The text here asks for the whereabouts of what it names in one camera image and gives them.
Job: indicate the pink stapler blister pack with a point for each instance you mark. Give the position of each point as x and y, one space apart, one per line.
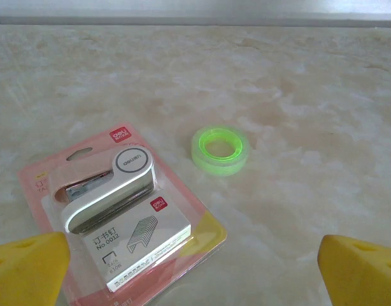
125 204

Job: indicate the green clear tape roll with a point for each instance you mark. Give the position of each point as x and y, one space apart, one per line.
219 156

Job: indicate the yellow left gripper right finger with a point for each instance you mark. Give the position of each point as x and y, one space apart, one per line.
361 274

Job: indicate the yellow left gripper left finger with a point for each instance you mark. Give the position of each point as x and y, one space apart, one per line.
26 271

